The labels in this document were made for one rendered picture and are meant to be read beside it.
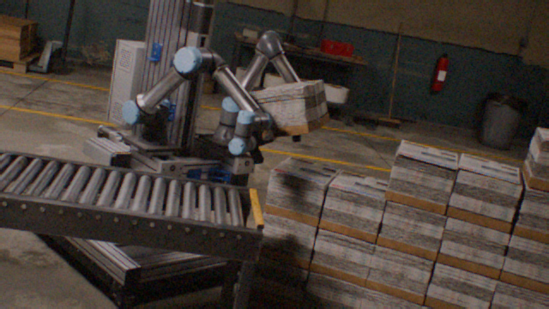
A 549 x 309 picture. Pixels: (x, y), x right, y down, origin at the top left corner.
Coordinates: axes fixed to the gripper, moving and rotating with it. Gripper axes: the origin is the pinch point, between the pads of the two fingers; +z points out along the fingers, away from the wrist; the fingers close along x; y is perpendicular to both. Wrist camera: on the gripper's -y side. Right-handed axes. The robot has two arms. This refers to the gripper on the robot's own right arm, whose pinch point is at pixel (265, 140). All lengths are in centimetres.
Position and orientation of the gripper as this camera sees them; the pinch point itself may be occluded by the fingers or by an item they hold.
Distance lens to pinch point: 326.4
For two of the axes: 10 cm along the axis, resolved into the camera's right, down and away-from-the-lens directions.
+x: -9.3, 0.9, 3.6
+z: 3.4, -1.7, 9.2
